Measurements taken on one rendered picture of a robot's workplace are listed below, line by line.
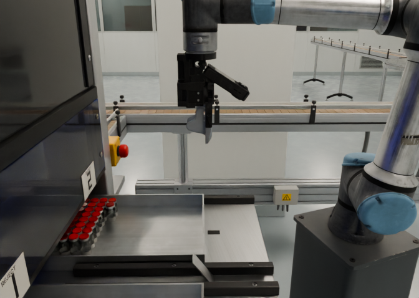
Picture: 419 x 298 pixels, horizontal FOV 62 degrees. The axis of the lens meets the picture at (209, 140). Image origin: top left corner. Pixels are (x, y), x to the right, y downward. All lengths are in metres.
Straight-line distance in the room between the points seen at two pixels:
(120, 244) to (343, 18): 0.72
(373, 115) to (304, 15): 1.06
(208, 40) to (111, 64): 8.38
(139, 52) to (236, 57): 6.79
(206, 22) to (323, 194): 1.40
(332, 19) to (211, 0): 0.30
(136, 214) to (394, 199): 0.61
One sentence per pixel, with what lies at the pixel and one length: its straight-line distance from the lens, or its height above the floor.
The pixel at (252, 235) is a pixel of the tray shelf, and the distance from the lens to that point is 0.87.
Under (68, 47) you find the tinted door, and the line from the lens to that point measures 0.79.
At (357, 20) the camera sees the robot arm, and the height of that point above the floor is 1.36.
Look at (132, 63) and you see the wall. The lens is 8.99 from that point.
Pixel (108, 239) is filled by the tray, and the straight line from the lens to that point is 0.88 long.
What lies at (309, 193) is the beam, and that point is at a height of 0.49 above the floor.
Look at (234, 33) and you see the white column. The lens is 2.24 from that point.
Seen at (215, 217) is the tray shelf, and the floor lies 0.88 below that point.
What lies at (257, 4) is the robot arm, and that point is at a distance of 0.75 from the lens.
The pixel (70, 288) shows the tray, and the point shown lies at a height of 0.91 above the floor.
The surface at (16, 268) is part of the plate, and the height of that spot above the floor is 1.04.
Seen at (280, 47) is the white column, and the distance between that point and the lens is 2.29.
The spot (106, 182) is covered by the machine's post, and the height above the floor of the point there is 0.95.
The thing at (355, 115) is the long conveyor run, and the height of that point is 0.92.
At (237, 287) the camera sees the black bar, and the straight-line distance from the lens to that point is 0.70.
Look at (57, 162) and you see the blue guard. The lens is 0.69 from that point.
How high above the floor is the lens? 1.37
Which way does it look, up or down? 19 degrees down
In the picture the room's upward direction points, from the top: straight up
